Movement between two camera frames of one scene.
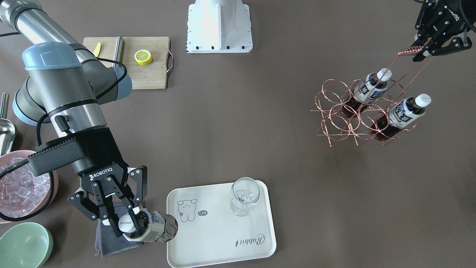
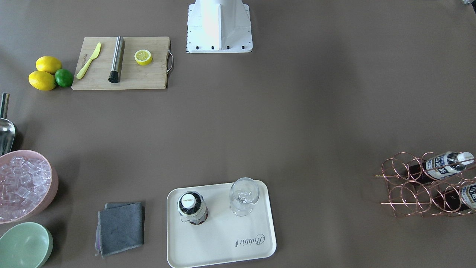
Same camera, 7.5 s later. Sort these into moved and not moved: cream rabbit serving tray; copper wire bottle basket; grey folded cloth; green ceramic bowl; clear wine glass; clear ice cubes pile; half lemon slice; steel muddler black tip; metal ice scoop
Moved: copper wire bottle basket
Not moved: clear wine glass; clear ice cubes pile; green ceramic bowl; cream rabbit serving tray; steel muddler black tip; metal ice scoop; grey folded cloth; half lemon slice
